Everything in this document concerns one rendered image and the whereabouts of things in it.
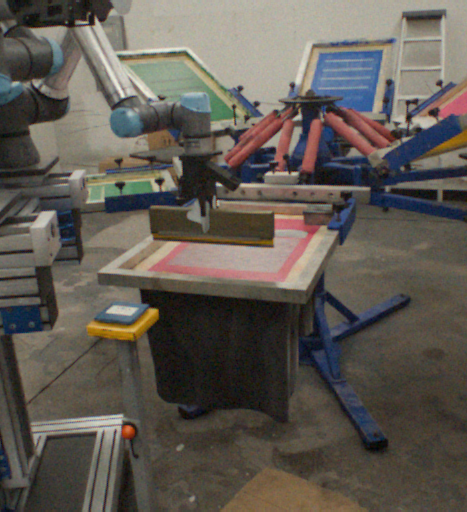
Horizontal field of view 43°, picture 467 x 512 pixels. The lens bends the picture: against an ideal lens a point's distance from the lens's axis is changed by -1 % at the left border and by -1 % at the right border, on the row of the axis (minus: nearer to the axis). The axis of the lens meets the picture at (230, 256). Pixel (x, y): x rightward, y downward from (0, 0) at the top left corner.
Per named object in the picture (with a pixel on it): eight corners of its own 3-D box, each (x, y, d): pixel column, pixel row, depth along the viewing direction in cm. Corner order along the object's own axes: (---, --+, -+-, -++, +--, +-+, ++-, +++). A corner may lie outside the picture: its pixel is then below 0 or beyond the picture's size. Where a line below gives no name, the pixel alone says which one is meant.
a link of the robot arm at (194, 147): (216, 134, 156) (204, 139, 149) (217, 151, 158) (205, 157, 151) (189, 134, 159) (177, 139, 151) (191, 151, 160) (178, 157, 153)
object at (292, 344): (292, 420, 171) (289, 285, 157) (280, 418, 172) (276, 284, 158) (322, 346, 211) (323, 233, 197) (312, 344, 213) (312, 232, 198)
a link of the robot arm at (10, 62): (35, 91, 106) (26, 27, 102) (-8, 98, 96) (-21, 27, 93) (1, 92, 109) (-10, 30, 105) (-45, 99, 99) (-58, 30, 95)
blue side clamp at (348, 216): (342, 245, 187) (342, 224, 185) (326, 244, 189) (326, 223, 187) (355, 219, 214) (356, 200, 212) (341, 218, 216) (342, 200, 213)
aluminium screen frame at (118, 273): (306, 304, 145) (305, 289, 143) (98, 284, 164) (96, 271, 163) (352, 215, 214) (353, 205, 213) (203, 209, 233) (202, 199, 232)
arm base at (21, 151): (-19, 170, 169) (-25, 136, 166) (-4, 161, 183) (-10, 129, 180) (34, 166, 170) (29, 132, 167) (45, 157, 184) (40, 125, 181)
